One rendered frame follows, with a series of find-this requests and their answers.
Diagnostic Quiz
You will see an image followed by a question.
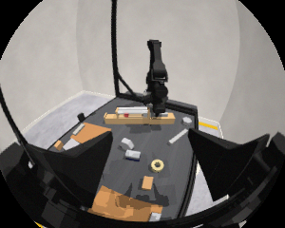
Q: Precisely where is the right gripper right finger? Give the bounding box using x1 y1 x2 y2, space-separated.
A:
188 128 270 202

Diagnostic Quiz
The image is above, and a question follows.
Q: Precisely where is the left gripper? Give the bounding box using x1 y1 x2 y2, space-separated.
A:
151 90 165 117

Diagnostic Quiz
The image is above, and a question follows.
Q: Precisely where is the small brown wooden block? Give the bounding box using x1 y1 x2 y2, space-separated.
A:
54 140 64 151
142 176 153 191

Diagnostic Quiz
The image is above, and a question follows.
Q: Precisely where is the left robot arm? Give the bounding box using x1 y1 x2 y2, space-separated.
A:
142 39 168 105

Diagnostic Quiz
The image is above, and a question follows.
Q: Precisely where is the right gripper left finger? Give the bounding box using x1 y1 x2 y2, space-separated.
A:
26 131 113 209

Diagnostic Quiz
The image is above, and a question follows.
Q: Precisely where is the cream roll of tape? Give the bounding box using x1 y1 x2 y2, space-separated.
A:
151 160 163 173

